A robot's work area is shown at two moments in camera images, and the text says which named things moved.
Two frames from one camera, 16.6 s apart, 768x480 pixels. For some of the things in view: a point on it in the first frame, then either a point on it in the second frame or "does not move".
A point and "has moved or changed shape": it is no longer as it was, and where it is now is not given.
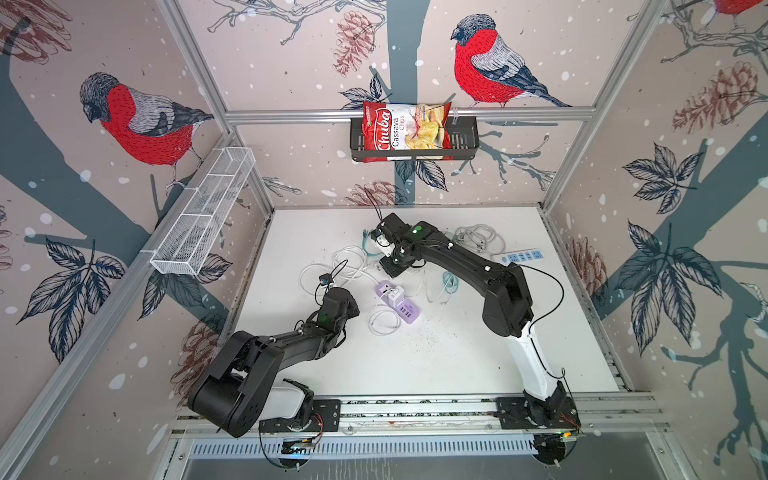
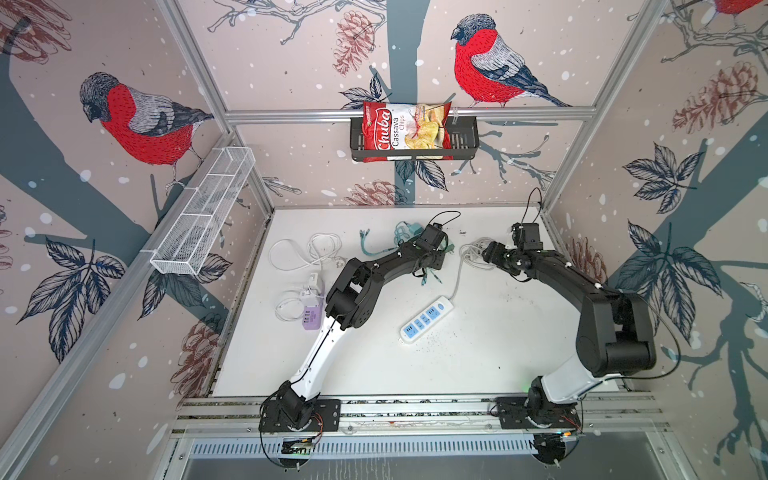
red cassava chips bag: [390, 126] does not move
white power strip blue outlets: [522, 258] has moved or changed shape
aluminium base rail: [470, 415] does not move
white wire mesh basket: [200, 210] does not move
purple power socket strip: [404, 309] has moved or changed shape
